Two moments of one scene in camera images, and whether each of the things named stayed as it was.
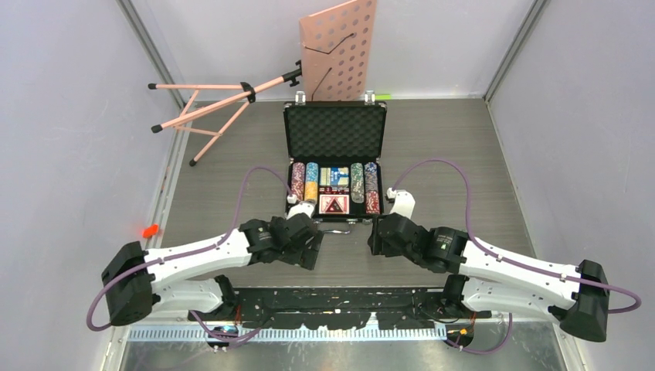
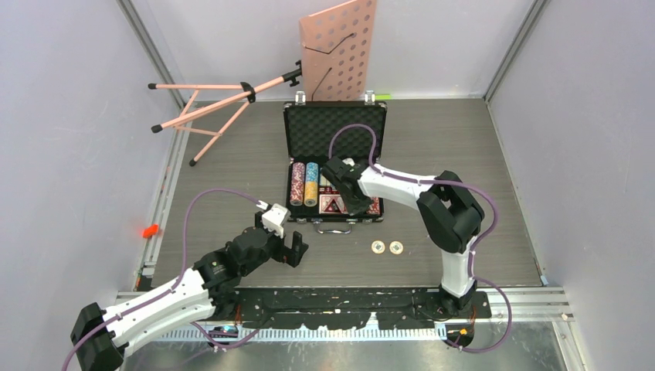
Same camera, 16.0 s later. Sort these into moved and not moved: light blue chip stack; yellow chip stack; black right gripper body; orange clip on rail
Moved: black right gripper body
Not moved: orange clip on rail; light blue chip stack; yellow chip stack
